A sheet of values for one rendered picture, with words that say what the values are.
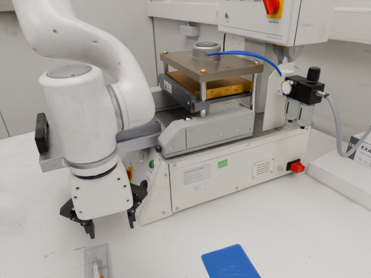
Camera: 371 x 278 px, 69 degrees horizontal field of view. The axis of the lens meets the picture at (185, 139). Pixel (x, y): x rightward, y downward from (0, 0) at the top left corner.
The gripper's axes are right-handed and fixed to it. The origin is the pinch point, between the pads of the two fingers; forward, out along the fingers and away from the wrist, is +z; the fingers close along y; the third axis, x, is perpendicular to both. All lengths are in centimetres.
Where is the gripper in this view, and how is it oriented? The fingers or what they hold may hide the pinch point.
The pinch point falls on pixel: (111, 223)
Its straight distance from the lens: 58.7
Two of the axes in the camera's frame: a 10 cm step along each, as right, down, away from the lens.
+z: 0.3, 8.4, 5.4
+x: -3.0, -5.1, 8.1
